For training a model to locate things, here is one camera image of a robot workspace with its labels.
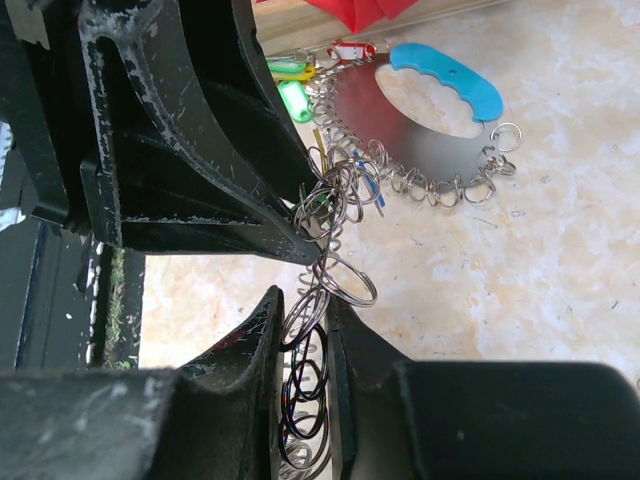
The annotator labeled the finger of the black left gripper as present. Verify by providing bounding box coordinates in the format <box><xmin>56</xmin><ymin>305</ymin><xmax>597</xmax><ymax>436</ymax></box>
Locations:
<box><xmin>179</xmin><ymin>0</ymin><xmax>315</xmax><ymax>203</ymax></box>

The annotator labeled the red shirt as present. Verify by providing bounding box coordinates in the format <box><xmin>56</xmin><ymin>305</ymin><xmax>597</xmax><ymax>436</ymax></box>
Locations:
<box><xmin>306</xmin><ymin>0</ymin><xmax>417</xmax><ymax>33</ymax></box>

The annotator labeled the steel key ring disc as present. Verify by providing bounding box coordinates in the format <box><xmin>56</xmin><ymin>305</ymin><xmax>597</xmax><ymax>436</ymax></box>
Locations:
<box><xmin>278</xmin><ymin>146</ymin><xmax>377</xmax><ymax>479</ymax></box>

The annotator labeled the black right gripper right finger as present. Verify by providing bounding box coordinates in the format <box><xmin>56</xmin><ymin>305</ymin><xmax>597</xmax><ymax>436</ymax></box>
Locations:
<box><xmin>327</xmin><ymin>298</ymin><xmax>639</xmax><ymax>479</ymax></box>

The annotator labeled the wooden clothes rack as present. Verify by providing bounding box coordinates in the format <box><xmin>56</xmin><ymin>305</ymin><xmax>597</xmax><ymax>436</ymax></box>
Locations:
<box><xmin>251</xmin><ymin>0</ymin><xmax>504</xmax><ymax>55</ymax></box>

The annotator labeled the yellow key tag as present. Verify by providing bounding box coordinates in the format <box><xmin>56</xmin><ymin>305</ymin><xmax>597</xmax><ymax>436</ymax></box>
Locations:
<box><xmin>313</xmin><ymin>128</ymin><xmax>329</xmax><ymax>175</ymax></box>

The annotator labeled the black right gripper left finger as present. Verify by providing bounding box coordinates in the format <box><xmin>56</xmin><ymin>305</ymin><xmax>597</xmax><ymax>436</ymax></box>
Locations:
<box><xmin>1</xmin><ymin>287</ymin><xmax>284</xmax><ymax>479</ymax></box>

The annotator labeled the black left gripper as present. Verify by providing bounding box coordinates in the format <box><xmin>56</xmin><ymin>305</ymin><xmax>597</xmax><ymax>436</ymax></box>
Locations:
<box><xmin>1</xmin><ymin>1</ymin><xmax>319</xmax><ymax>265</ymax></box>

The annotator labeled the blue handled key ring disc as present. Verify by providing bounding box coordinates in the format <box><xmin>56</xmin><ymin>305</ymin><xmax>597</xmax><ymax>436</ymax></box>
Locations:
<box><xmin>311</xmin><ymin>43</ymin><xmax>516</xmax><ymax>208</ymax></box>

